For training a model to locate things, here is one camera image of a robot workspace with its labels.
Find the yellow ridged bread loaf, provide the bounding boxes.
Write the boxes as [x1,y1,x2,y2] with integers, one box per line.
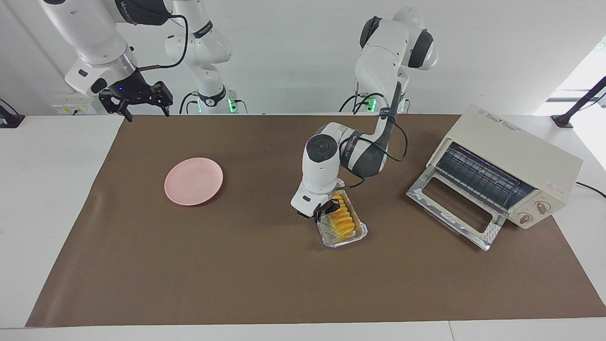
[327,191,356,237]

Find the aluminium foil tray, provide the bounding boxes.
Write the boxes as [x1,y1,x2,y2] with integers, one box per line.
[316,189,369,250]

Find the glass oven door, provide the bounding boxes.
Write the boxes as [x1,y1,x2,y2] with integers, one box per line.
[406,165,508,251]

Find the white toaster oven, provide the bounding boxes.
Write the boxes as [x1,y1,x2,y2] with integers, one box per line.
[426,105,584,230]

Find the pink round plate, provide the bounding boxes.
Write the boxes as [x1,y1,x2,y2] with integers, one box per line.
[164,157,224,206]

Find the brown table mat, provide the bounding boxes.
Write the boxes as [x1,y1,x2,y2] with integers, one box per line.
[26,114,606,328]

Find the black right base cables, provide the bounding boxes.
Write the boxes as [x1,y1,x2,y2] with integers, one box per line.
[179,91,201,115]

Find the black base cables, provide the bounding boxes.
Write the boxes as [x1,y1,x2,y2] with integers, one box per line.
[179,91,201,115]
[338,92,375,113]

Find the white wall power outlet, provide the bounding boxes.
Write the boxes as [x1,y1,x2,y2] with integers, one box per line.
[51,97,97,116]

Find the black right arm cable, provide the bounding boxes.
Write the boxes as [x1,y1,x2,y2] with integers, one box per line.
[136,14,190,72]

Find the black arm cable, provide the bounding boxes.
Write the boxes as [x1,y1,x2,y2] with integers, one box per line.
[337,81,409,191]
[136,14,190,72]

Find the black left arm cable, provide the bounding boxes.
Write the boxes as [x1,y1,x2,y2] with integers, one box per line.
[337,81,409,191]

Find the black left base cables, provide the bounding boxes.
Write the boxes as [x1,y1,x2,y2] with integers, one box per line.
[338,92,375,113]

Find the black clamp mount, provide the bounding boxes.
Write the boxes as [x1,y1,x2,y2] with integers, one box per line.
[0,98,26,129]

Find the metal oven wire rack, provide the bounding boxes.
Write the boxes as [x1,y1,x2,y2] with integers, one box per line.
[435,144,536,210]

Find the black oven power cable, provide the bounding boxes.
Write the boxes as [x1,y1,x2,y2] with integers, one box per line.
[575,182,606,199]

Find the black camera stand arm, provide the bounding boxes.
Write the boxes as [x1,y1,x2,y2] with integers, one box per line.
[551,76,606,129]

